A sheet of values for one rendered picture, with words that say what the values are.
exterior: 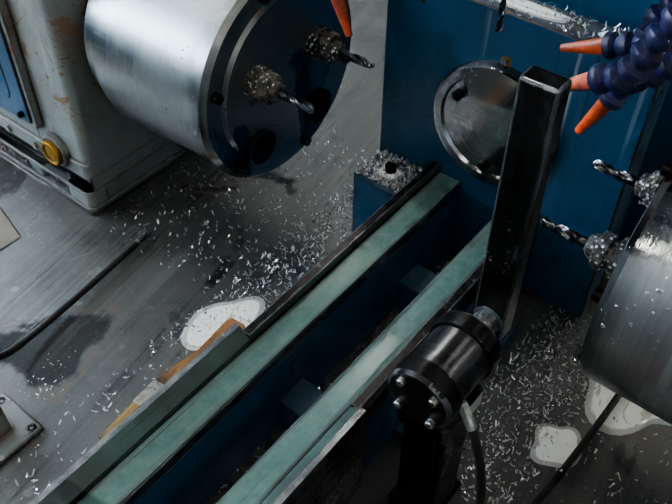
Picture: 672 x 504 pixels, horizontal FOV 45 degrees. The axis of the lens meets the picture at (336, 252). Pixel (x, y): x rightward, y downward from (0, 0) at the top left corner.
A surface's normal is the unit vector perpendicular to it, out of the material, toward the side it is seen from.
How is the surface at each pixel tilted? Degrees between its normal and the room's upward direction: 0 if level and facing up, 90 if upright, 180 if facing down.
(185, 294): 0
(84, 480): 45
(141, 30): 58
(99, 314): 0
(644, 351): 84
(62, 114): 90
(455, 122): 90
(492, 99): 90
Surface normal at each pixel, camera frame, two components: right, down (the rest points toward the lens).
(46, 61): -0.62, 0.55
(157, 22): -0.48, -0.01
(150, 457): 0.00, -0.70
